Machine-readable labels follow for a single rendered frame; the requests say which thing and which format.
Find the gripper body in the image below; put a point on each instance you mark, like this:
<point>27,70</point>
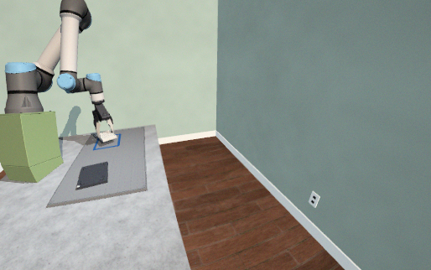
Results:
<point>95,114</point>

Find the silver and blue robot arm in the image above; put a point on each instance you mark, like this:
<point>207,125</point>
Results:
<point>23,78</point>

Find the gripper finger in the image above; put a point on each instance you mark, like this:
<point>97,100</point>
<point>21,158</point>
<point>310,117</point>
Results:
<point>97,126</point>
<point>110,122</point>

